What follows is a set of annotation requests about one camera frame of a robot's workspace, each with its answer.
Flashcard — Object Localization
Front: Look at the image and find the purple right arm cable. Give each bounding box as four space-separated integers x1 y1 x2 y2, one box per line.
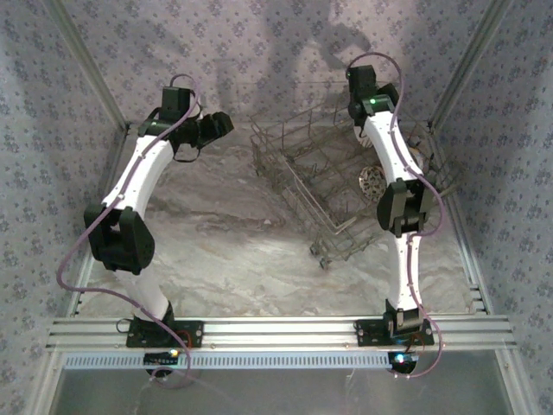
346 51 447 381

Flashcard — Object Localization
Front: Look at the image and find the aluminium right floor rail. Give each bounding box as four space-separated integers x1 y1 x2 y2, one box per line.
425 127 493 316

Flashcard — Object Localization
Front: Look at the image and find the grey wire dish rack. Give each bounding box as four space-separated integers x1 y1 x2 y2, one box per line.
249 81 463 270

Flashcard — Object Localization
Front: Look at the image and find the circuit board with led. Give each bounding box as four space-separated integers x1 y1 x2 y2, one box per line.
387 352 419 367
143 348 181 364

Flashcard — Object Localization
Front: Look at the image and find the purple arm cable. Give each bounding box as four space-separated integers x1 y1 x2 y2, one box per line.
56 73 202 389
346 51 447 381

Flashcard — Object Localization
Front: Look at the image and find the brown leaf coral bowl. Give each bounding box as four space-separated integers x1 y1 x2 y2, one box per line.
358 165 387 202

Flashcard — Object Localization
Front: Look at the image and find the white slotted cable duct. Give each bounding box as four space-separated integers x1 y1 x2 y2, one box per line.
63 352 418 371

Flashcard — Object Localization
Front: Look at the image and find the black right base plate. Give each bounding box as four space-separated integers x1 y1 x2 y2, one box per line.
354 318 435 347

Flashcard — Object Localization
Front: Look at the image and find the grey metal panel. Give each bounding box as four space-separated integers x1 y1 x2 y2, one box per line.
47 350 518 415

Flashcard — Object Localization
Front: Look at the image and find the left circuit board with LED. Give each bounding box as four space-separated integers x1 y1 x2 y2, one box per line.
143 348 181 364

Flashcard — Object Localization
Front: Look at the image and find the aluminium mounting rail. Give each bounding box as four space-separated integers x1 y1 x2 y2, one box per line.
45 315 518 354

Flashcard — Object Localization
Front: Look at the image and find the right circuit board with LED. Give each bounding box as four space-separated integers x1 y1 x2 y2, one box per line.
387 352 419 367

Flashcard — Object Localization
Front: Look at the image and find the aluminium frame post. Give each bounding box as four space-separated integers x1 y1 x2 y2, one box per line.
41 0 133 131
426 0 518 131

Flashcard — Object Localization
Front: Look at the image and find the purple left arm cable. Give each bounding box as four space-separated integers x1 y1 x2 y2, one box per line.
56 73 202 389

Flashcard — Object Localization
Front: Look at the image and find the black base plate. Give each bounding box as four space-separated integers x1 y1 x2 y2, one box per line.
125 320 205 349
354 318 435 347

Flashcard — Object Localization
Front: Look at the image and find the aluminium left frame post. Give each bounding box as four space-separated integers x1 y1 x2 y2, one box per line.
41 0 133 131

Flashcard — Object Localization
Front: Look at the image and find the aluminium left floor rail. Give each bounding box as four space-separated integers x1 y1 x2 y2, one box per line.
71 127 130 316

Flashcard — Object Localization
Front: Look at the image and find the aluminium right frame post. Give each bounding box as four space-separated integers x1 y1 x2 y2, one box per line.
426 0 518 131

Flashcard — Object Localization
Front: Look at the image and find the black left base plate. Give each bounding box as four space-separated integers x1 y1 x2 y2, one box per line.
125 320 205 349

